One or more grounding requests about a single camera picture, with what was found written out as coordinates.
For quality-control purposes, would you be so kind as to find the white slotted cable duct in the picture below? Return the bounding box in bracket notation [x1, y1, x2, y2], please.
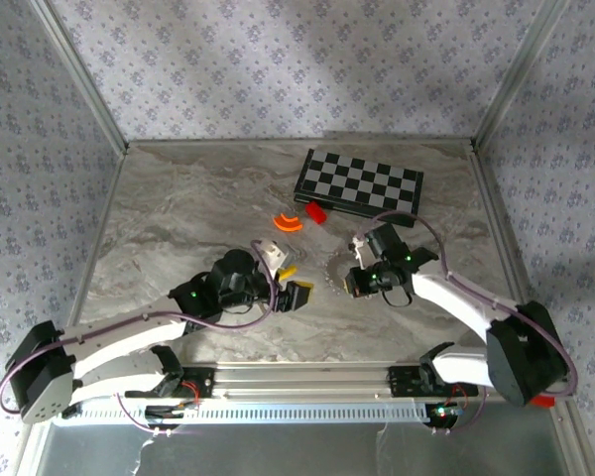
[54, 400, 433, 425]

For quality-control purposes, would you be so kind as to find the shiny metal sheet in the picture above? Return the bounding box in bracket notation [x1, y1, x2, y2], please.
[29, 420, 576, 476]

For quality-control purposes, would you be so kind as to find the aluminium table side rail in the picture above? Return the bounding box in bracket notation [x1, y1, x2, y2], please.
[17, 148, 128, 476]
[468, 141, 595, 476]

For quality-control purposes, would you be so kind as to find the red toy brick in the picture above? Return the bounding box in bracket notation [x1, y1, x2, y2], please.
[304, 200, 328, 225]

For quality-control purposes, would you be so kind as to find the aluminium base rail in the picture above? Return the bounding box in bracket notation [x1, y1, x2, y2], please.
[178, 361, 480, 401]

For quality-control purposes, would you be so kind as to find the orange curved plastic piece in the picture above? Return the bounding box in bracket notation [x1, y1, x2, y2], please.
[272, 211, 304, 233]

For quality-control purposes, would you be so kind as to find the black and grey chessboard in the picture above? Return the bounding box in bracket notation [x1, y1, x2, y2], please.
[293, 148, 425, 229]

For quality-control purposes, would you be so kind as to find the small circuit board with lights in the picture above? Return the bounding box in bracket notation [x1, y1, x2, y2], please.
[428, 404, 465, 420]

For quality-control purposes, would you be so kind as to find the aluminium frame post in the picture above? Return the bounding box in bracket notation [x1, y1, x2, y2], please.
[29, 0, 130, 155]
[473, 0, 571, 150]

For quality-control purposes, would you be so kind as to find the aluminium table back rail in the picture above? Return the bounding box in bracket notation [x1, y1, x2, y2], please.
[126, 138, 477, 149]

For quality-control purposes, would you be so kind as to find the thin purple base cable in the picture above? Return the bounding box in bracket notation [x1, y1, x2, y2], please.
[428, 384, 488, 437]
[114, 393, 175, 438]

